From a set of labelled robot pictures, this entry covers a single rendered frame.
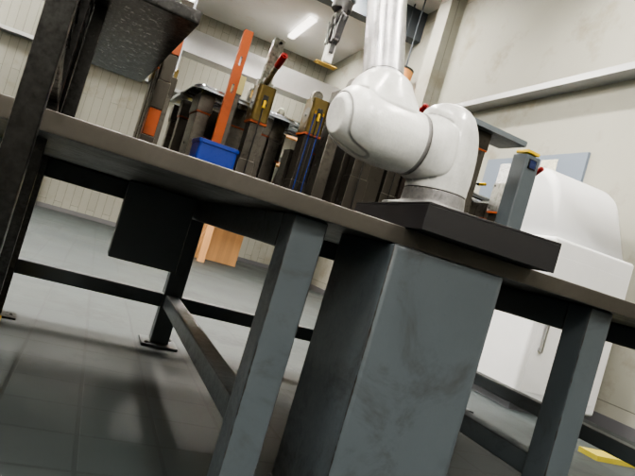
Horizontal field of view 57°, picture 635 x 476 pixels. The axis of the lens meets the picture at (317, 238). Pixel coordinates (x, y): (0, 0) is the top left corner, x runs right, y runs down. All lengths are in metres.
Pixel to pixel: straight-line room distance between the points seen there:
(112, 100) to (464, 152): 10.42
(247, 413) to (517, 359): 2.80
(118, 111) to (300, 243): 10.43
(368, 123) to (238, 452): 0.75
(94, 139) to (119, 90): 10.50
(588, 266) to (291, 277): 3.05
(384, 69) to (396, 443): 0.84
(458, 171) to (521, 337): 2.58
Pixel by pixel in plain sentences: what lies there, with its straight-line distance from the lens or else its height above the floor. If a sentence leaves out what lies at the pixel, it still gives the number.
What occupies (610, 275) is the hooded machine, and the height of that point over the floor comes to 0.99.
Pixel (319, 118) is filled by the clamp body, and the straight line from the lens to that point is 1.92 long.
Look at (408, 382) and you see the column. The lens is 1.34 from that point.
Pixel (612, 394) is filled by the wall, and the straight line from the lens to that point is 4.63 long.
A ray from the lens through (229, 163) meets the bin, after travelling 1.54.
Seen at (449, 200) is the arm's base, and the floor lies 0.80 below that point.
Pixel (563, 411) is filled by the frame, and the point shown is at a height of 0.38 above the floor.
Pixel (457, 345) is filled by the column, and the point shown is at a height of 0.48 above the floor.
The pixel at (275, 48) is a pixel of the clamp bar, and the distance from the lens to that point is 1.96.
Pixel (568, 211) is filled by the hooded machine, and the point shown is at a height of 1.31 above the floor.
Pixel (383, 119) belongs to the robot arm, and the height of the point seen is 0.91.
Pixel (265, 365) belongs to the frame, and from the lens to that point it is 1.26.
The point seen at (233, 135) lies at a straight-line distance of 2.04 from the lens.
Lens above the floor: 0.59
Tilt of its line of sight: 1 degrees up
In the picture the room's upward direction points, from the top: 16 degrees clockwise
